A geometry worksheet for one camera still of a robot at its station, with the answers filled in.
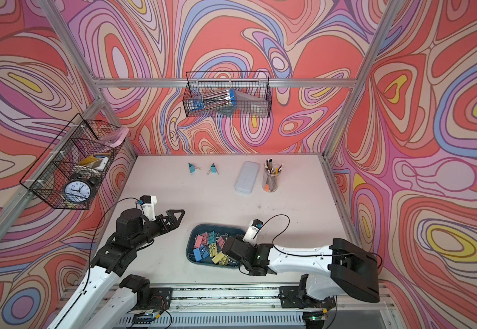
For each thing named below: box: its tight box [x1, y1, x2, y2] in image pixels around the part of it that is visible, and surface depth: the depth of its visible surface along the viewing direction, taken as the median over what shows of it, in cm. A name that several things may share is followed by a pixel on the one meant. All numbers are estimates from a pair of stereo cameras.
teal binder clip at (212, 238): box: [208, 230, 216, 245], surface depth 88 cm
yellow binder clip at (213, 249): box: [209, 242, 218, 258], surface depth 85 cm
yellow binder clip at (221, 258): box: [211, 250, 229, 266], surface depth 82 cm
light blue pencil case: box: [234, 161, 260, 194], surface depth 110 cm
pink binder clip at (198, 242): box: [193, 234, 203, 249], surface depth 86 cm
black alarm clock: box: [62, 173, 96, 204], surface depth 69 cm
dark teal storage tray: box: [186, 223, 246, 268], surface depth 86 cm
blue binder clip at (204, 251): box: [199, 244, 210, 260], surface depth 84 cm
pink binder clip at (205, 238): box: [200, 231, 210, 246], surface depth 88 cm
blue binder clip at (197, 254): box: [192, 247, 203, 262], surface depth 82 cm
